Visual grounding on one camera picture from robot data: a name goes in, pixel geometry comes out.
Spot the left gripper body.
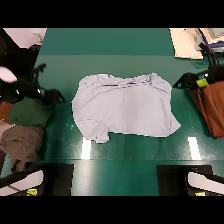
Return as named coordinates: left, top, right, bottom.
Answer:
left=42, top=87, right=67, bottom=106

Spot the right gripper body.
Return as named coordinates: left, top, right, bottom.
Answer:
left=172, top=71, right=203, bottom=91

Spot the pale lilac T-shirt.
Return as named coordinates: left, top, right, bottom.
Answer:
left=71, top=72, right=182, bottom=145

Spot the dark green garment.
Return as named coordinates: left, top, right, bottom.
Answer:
left=8, top=96, right=56, bottom=128

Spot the orange-brown garment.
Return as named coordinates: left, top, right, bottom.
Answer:
left=188, top=78, right=224, bottom=140

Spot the white patterned garment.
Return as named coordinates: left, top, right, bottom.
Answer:
left=199, top=28, right=224, bottom=45

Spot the grey-brown garment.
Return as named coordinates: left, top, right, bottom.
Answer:
left=0, top=124, right=45, bottom=173

